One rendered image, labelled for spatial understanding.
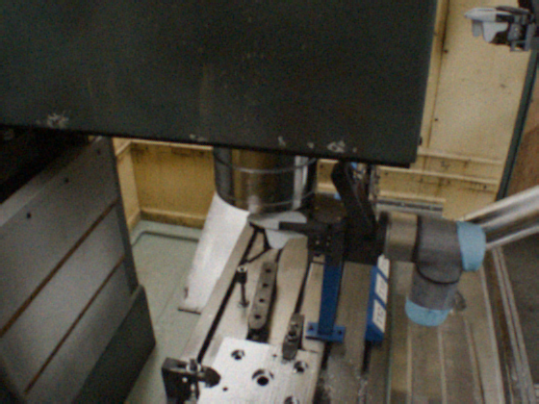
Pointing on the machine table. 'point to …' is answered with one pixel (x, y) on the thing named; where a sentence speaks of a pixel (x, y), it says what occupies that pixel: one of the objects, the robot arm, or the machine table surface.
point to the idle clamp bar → (256, 326)
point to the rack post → (322, 330)
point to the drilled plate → (292, 383)
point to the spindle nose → (264, 180)
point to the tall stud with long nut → (243, 284)
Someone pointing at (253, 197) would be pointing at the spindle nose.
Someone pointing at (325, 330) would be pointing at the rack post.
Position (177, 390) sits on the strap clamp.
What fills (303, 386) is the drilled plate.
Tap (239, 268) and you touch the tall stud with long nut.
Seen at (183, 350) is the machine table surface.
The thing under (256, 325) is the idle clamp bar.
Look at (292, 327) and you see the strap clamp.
